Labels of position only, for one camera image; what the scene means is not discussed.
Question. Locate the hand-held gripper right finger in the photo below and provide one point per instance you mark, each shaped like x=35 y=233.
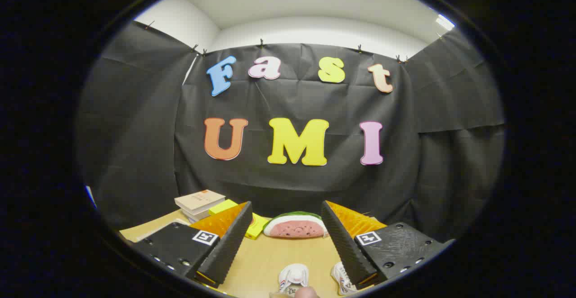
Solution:
x=344 y=244

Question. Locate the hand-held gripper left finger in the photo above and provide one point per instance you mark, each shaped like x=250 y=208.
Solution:
x=234 y=237

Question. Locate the small white canvas shoe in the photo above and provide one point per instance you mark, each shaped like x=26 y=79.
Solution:
x=293 y=274
x=343 y=280

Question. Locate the yellow book with red circle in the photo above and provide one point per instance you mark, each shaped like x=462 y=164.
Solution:
x=222 y=206

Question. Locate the grey book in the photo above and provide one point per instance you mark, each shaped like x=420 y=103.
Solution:
x=198 y=216

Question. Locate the watermelon slice plush toy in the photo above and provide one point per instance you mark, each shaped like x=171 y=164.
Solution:
x=294 y=228

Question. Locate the row of black cloth clips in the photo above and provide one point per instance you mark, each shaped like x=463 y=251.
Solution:
x=261 y=43

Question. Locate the small ceiling light panel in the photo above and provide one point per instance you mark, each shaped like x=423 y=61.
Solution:
x=444 y=21

